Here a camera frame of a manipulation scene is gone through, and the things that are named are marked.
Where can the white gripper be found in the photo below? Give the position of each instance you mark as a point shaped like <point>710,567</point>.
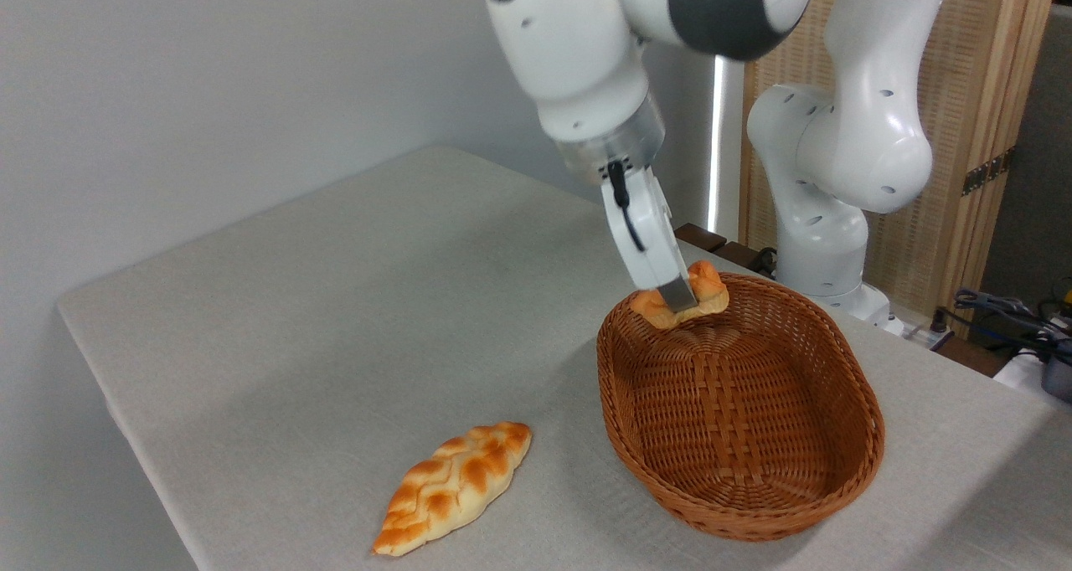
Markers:
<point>649,236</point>

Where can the long braided bread loaf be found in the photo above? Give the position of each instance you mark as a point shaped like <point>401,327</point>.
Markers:
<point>452,483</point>

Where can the dark grey partition panel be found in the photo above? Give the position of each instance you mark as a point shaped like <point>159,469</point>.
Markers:
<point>1034,177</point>

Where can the grey plastic box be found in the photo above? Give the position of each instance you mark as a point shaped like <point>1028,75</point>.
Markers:
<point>1059,374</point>

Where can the round knotted bread roll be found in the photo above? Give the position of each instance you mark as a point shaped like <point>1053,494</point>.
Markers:
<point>710,290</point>

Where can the grey tablecloth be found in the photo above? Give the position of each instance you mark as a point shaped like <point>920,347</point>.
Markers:
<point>293,320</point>

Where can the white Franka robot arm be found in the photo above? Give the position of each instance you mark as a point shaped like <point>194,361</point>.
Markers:
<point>586,52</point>

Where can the brown oval wicker basket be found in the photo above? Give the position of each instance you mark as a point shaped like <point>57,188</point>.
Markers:
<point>737,420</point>

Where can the dark brown wooden block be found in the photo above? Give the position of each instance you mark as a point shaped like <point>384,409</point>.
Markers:
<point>737,254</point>
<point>702,238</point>

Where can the dark metal screen hinge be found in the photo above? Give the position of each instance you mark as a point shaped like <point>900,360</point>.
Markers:
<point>986,172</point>

